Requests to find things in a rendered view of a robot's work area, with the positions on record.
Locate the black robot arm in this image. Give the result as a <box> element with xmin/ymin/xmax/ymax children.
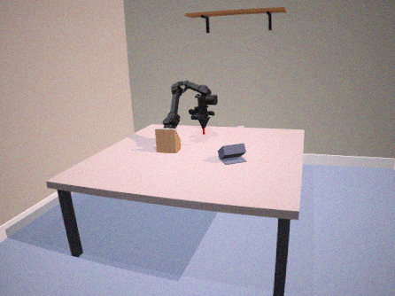
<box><xmin>162</xmin><ymin>80</ymin><xmax>218</xmax><ymax>129</ymax></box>

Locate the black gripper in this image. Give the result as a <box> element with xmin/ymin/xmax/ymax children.
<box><xmin>191</xmin><ymin>105</ymin><xmax>214</xmax><ymax>129</ymax></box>

